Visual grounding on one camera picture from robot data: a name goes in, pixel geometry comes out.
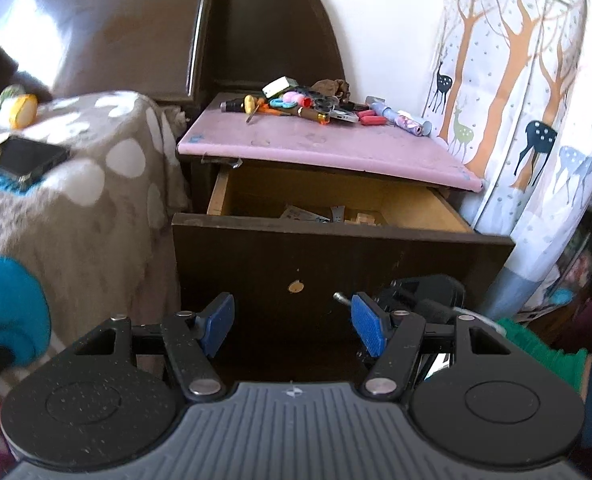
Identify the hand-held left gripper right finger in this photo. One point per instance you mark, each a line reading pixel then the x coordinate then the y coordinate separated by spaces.
pixel 371 325

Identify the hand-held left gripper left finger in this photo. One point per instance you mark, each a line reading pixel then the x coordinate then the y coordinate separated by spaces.
pixel 216 325

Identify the dark wooden drawer with sticker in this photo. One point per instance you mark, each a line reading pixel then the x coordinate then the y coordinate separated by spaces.
pixel 276 260

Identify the person's right forearm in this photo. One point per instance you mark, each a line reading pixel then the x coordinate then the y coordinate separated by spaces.
pixel 536 352

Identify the small wooden blocks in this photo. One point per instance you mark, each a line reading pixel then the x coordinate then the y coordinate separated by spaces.
pixel 363 219

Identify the folded papers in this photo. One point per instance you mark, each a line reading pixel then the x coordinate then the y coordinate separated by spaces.
pixel 301 214

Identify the dark wooden nightstand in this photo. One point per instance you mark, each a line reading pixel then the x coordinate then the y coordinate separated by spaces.
pixel 198 175

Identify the pile of clothes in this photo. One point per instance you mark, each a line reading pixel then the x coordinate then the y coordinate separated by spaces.
pixel 591 240

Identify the grey spotted blanket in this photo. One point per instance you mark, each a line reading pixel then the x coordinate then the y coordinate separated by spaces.
pixel 101 200

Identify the floral folding umbrella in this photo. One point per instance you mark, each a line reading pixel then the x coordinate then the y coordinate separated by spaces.
pixel 410 124

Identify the pink nightstand top mat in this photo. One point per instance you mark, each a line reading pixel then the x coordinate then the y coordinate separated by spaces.
pixel 326 147

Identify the red pen case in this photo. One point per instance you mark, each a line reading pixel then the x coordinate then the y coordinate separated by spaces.
pixel 372 119

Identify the blue white tube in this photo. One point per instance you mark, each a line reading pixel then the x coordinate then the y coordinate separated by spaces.
pixel 382 108

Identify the deer print wardrobe cover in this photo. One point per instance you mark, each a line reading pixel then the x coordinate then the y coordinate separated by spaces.
pixel 516 110

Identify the brown tube with orange end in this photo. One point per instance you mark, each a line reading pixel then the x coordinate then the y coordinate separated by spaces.
pixel 313 116

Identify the black scissors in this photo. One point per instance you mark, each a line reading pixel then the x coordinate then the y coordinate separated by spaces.
pixel 323 102

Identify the brown cloth scrunchie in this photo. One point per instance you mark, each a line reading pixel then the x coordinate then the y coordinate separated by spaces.
pixel 333 87

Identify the small white box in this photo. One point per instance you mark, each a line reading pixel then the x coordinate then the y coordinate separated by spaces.
pixel 279 86

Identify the black smartphone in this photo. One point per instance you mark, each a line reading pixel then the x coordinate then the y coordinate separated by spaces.
pixel 26 160

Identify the yellow cap white bottle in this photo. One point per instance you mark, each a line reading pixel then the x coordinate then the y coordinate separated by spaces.
pixel 21 110

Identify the dark wooden headboard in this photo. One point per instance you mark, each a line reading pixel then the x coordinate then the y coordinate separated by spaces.
pixel 116 25

